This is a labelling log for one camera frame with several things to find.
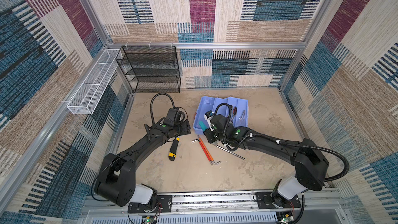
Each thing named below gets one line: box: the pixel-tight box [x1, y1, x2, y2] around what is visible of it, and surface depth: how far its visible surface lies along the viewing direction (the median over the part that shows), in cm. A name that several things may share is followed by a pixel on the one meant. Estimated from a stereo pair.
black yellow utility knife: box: [168, 136, 180, 162], surface depth 91 cm
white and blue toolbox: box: [192, 96, 250, 135], surface depth 96 cm
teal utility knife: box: [199, 120, 208, 132], surface depth 85 cm
